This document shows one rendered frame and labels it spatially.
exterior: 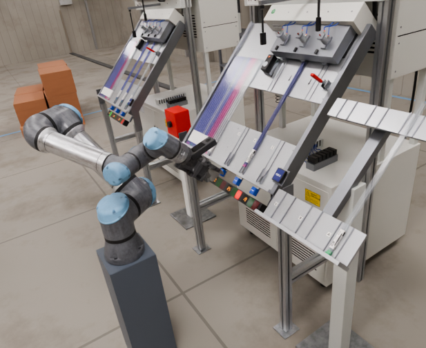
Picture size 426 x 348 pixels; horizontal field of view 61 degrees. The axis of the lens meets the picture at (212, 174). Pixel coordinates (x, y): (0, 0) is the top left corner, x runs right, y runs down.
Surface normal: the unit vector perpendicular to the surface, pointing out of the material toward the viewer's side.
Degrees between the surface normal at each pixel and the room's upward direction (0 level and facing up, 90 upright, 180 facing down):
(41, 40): 90
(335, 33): 47
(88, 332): 0
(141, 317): 90
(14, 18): 90
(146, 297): 90
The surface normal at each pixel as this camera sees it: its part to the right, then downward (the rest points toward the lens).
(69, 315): -0.11, -0.88
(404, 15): 0.54, 0.33
